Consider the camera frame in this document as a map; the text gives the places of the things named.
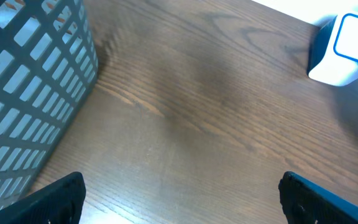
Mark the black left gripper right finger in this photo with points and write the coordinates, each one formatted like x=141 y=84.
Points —
x=306 y=202

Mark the grey plastic mesh basket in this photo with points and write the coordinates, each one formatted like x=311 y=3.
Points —
x=48 y=66

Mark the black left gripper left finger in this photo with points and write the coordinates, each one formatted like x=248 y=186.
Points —
x=59 y=202

